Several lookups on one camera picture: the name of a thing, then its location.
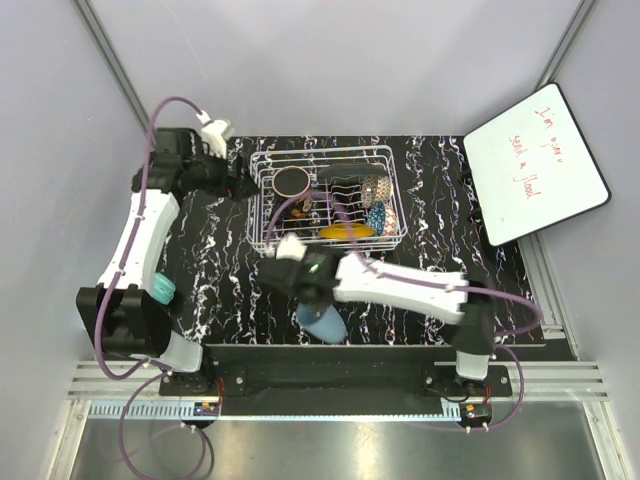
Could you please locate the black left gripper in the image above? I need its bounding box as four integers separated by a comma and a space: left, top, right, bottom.
182, 143, 259, 201

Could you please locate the light blue plastic cup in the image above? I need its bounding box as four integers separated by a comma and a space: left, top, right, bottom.
296, 305, 347, 344

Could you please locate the red interior black mug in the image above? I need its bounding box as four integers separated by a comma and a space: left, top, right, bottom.
272, 166, 320, 228

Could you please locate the yellow patterned round plate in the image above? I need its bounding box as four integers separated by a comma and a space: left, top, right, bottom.
318, 223, 376, 240

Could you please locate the blue triangle patterned bowl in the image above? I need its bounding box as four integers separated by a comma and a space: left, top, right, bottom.
366, 202, 398, 237

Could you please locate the black floral square plate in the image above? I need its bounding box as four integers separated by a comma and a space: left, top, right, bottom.
316, 162, 387, 181

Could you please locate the brown white patterned bowl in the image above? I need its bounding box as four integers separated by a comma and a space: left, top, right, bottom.
361, 175, 393, 209

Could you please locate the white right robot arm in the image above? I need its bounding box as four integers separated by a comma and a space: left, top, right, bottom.
258, 242, 494, 397

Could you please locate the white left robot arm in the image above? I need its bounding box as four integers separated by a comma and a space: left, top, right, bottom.
76, 119, 259, 396

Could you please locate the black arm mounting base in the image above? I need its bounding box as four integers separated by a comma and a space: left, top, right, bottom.
160, 345, 513, 398

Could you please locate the teal white object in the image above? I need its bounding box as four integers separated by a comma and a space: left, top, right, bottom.
151, 272, 176, 305

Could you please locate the white dry-erase board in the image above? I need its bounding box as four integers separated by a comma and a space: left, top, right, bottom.
463, 83, 611, 246

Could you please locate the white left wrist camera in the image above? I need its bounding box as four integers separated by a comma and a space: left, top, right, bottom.
196, 110, 233, 159

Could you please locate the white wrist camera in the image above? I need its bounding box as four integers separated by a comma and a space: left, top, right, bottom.
265, 233, 307, 261
196, 110, 233, 159

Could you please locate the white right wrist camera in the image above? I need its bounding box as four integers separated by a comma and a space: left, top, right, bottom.
265, 233, 307, 261

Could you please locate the white wire dish rack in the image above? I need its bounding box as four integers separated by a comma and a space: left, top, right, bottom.
246, 145, 408, 254

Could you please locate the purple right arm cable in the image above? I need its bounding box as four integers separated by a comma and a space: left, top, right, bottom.
264, 192, 546, 432

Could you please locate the aluminium frame rail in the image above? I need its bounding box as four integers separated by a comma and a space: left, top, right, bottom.
68, 360, 608, 422

